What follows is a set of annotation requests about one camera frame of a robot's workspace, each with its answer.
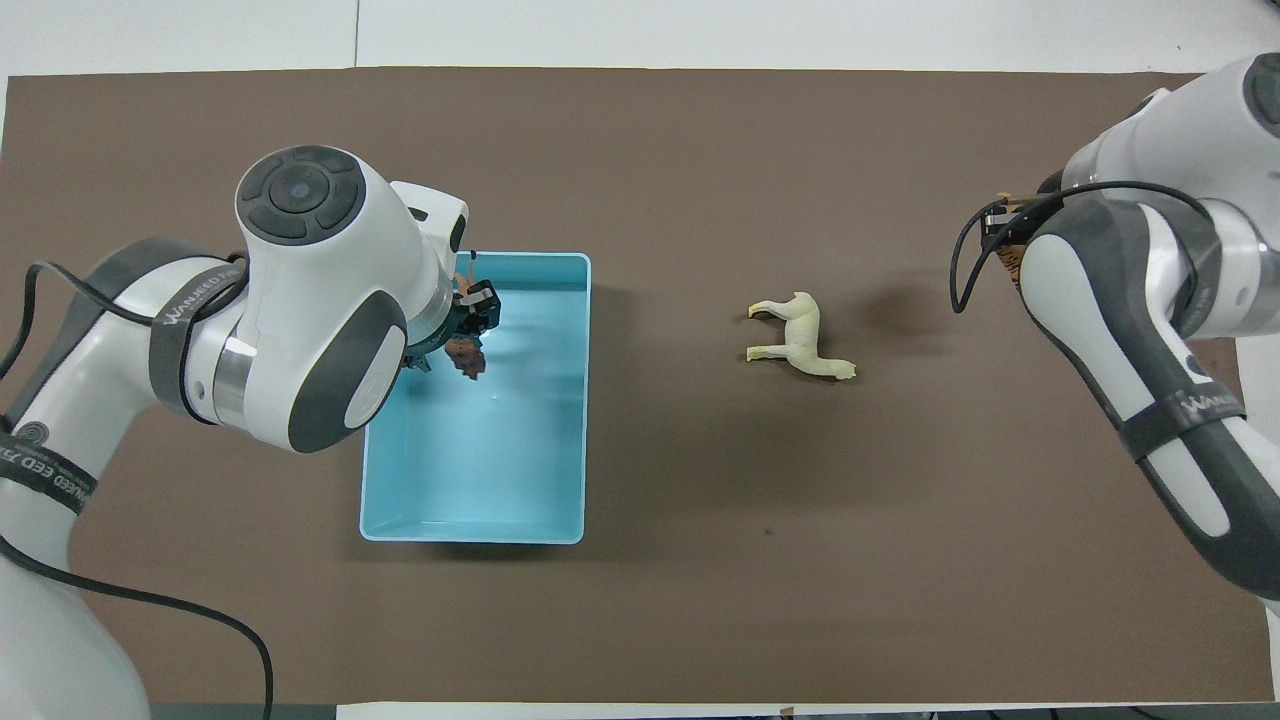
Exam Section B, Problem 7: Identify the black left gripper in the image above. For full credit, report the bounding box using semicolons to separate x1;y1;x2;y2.
404;281;499;375

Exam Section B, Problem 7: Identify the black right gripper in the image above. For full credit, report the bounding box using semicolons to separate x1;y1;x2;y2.
982;197;1037;249

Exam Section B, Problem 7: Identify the brown lion toy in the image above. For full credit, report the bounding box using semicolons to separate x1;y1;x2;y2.
444;334;489;382

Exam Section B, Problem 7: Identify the cream horse toy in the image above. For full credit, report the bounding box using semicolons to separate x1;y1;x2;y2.
746;292;858;382

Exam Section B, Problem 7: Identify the light blue plastic storage box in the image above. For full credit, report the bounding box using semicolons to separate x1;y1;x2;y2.
360;252;592;545

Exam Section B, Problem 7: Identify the brown table mat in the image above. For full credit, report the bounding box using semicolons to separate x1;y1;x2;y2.
0;67;1280;706

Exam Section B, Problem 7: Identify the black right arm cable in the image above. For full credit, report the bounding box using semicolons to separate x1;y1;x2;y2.
949;180;1217;317

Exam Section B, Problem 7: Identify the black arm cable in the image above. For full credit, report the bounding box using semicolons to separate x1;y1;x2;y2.
949;180;1217;317
0;260;275;720

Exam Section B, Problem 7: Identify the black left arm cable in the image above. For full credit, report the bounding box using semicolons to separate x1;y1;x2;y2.
0;260;275;720

